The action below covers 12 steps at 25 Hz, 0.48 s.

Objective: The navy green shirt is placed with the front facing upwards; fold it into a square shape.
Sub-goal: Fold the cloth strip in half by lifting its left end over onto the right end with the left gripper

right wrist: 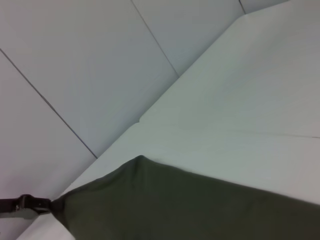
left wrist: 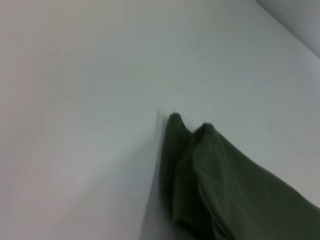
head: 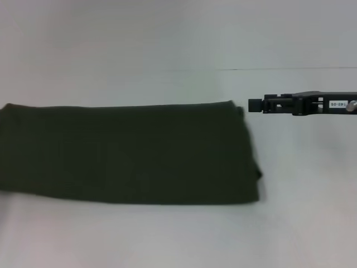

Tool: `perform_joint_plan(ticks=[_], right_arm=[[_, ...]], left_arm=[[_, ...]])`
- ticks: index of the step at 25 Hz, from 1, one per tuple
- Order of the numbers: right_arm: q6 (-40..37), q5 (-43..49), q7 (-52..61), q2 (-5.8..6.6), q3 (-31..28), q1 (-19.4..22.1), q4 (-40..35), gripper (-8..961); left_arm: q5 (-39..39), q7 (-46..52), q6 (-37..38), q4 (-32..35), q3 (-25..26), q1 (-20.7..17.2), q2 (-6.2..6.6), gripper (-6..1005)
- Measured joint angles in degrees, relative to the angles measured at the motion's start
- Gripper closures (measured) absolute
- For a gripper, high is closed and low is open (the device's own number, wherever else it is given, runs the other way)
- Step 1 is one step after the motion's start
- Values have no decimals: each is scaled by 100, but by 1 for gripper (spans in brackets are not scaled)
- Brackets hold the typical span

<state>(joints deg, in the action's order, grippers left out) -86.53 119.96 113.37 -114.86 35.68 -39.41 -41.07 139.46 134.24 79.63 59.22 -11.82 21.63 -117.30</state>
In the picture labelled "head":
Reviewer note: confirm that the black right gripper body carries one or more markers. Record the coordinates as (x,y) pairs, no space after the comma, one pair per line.
(323,103)

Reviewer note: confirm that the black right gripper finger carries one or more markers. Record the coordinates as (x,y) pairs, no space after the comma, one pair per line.
(279,97)
(255,105)

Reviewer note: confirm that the dark green t-shirt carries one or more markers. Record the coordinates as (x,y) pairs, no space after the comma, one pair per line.
(125,153)

